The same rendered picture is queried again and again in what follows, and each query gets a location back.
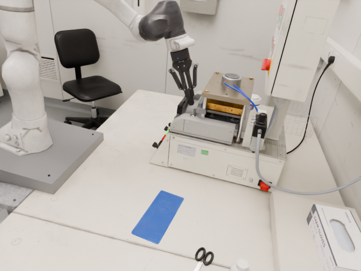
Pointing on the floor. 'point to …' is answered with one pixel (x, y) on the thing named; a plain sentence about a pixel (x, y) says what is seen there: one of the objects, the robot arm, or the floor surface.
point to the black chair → (87, 40)
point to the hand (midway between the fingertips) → (190, 97)
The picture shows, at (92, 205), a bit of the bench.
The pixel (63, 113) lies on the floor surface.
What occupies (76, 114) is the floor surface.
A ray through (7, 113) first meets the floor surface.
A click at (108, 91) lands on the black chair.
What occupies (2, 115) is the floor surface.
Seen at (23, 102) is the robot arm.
